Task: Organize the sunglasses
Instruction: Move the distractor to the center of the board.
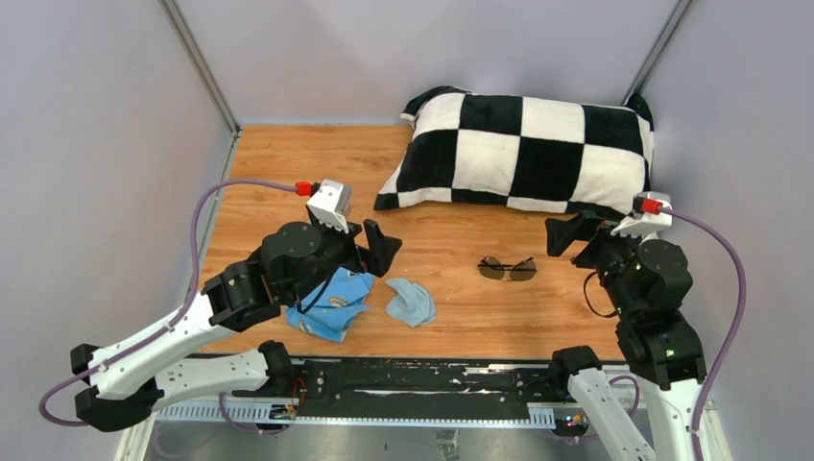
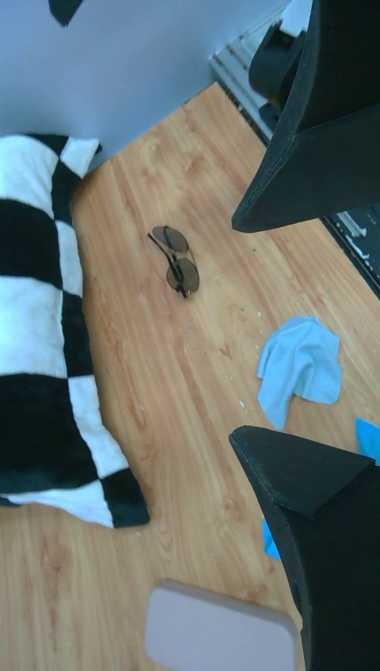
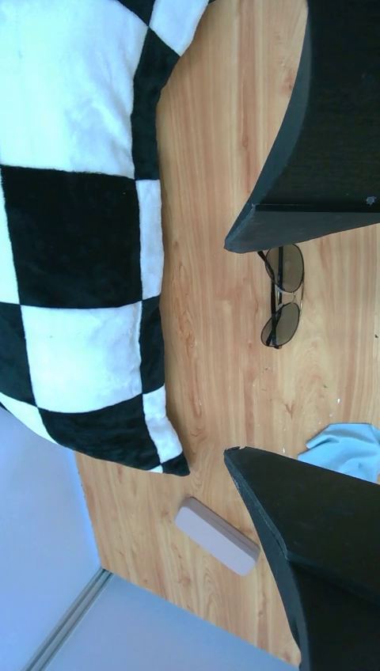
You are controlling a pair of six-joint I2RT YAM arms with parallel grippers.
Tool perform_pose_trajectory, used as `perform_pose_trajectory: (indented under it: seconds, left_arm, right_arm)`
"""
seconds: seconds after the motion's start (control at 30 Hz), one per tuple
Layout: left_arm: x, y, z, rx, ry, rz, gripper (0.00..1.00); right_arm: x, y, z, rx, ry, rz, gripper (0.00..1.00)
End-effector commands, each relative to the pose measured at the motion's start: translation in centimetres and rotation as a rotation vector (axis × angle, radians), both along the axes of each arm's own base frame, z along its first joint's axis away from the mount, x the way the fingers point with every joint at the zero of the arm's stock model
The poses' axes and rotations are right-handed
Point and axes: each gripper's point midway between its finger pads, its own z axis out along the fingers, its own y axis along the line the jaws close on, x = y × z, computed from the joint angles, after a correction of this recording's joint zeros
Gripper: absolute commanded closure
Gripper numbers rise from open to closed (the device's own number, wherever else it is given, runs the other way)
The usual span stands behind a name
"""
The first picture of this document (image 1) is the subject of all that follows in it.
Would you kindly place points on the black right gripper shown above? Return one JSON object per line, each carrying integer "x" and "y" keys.
{"x": 584, "y": 225}

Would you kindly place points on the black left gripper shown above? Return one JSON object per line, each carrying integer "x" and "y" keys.
{"x": 381, "y": 248}

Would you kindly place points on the light blue cleaning cloth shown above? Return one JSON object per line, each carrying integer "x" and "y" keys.
{"x": 411, "y": 304}

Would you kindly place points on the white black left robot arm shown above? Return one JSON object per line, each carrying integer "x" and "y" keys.
{"x": 128, "y": 381}

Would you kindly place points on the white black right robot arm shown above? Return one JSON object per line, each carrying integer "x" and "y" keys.
{"x": 646, "y": 279}

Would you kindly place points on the dark aviator sunglasses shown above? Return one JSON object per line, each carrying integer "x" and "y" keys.
{"x": 491, "y": 268}

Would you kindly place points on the black white checkered pillow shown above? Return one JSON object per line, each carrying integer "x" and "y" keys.
{"x": 525, "y": 153}

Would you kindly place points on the blue patterned pouch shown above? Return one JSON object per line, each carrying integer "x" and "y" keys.
{"x": 334, "y": 306}

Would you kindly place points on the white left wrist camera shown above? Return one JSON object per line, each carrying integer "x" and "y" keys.
{"x": 330, "y": 203}

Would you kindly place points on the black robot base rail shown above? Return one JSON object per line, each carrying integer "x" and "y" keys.
{"x": 401, "y": 392}

